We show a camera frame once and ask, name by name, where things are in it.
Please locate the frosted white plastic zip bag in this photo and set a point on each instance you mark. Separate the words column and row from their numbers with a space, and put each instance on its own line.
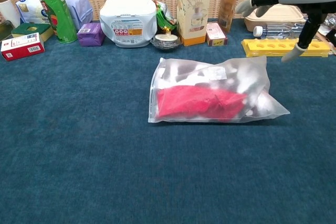
column 244, row 64

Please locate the red white brown clothes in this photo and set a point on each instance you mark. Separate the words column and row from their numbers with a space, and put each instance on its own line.
column 194, row 100

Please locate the green snack packet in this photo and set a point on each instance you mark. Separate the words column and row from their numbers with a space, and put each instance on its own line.
column 164, row 19

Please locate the beige lidded lunch box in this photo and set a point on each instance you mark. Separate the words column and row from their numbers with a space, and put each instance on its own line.
column 281, row 15

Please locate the marker blister pack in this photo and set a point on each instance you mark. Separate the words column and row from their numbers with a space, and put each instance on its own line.
column 332, row 24

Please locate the clear water bottle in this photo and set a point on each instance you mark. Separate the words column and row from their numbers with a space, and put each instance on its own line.
column 278, row 31

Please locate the yellow egg tray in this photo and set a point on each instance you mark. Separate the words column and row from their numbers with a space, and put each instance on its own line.
column 273, row 50

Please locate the brown spout pouch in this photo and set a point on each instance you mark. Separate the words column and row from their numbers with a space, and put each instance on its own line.
column 229, row 3

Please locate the small pink box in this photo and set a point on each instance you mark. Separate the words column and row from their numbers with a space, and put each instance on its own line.
column 215, row 33

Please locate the beige orange diffuser box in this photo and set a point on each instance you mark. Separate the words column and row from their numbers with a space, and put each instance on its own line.
column 193, row 11

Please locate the white lidded plastic container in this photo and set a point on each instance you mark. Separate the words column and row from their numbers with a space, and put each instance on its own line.
column 128, row 16

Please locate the small purple box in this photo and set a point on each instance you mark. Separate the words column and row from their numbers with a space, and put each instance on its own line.
column 90, row 35

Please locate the lavender tissue pack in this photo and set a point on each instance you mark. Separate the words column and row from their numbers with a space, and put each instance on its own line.
column 78, row 9

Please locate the green chips can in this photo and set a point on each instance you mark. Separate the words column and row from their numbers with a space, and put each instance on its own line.
column 56, row 11

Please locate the blue carpet table cover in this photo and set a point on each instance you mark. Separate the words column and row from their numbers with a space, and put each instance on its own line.
column 105, row 176

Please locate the white blue tissue pack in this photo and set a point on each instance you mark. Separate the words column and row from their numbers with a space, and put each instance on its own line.
column 29, row 9

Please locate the dark green yellow box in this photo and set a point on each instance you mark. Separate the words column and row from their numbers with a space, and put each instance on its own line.
column 23, row 28

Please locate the red white carton box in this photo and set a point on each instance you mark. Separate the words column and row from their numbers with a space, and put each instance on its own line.
column 21, row 48

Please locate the white paper roll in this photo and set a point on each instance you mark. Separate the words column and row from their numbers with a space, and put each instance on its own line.
column 8, row 11

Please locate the dark tin box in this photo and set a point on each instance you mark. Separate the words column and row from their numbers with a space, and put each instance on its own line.
column 5, row 28

